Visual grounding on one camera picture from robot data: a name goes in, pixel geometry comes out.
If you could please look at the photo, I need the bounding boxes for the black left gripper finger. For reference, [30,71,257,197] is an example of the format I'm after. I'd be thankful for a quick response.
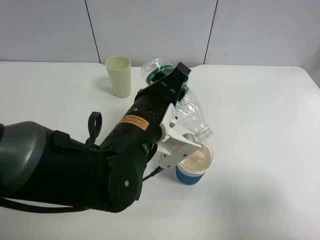
[159,62,191,100]

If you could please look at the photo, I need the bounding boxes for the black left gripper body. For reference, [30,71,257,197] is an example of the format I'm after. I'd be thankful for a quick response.
[124,79,185,128]

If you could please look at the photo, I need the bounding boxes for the clear green-label water bottle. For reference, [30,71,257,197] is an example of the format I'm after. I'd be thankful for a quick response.
[141,57,213,143]

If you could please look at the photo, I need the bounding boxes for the blue-sleeved paper cup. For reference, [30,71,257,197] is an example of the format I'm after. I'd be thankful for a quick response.
[175,142,214,186]

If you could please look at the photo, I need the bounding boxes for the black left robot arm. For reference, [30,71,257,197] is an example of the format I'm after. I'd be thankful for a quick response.
[0,63,190,214]

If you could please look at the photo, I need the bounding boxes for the pale yellow plastic cup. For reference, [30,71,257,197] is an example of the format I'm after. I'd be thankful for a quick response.
[105,56,131,98]

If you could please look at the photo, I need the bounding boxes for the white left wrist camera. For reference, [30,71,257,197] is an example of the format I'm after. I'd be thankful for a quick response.
[157,104,201,169]

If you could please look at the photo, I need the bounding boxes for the thin black cable loop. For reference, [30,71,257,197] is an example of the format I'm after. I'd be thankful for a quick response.
[86,111,103,147]

